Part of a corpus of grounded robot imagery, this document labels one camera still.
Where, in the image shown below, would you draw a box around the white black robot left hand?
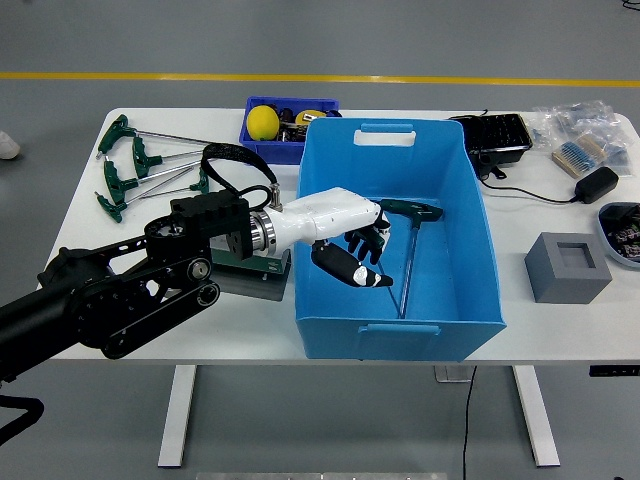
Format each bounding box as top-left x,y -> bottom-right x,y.
269,186 -> 395,290

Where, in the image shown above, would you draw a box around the large green T-handle hex key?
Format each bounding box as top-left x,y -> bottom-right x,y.
377,197 -> 445,320

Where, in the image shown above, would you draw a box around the green metal hex key stand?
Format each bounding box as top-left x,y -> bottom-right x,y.
209,234 -> 292,302

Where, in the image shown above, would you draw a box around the large blue folding box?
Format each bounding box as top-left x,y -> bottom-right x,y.
293,117 -> 507,362

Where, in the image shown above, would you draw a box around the small dark blue parts bin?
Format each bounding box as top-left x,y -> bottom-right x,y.
238,96 -> 341,166

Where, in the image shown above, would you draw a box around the black parts in bin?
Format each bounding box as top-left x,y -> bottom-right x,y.
278,107 -> 309,144

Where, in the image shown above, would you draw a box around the yellow lemon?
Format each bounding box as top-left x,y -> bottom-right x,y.
246,104 -> 280,141

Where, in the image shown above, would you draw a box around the black plastic tray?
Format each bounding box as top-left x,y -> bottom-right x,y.
447,113 -> 533,181

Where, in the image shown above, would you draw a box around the metal plate under table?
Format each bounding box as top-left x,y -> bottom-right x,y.
433,364 -> 475,384

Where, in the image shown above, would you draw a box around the grey cube block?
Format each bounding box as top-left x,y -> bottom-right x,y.
524,231 -> 613,305

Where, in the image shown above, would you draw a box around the white table leg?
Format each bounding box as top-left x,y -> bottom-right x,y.
510,364 -> 560,469
157,364 -> 197,469

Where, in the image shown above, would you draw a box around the blue resistor strip bundle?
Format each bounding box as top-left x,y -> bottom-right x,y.
551,133 -> 609,179

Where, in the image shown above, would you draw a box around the black power adapter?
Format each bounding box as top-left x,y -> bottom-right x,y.
574,166 -> 620,205

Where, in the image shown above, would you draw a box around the clear plastic component bags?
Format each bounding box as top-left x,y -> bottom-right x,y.
531,99 -> 634,169

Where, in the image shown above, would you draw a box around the light blue bowl with parts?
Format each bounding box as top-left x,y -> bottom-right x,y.
597,201 -> 640,271

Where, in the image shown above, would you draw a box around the black table control panel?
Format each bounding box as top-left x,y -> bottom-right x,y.
588,365 -> 640,378

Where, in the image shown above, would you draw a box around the person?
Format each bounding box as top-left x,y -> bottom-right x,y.
0,130 -> 22,160

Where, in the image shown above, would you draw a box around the black adapter cable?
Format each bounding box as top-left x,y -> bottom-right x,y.
479,174 -> 579,205

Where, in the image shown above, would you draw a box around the black floor cable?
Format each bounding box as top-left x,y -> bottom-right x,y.
460,364 -> 479,480

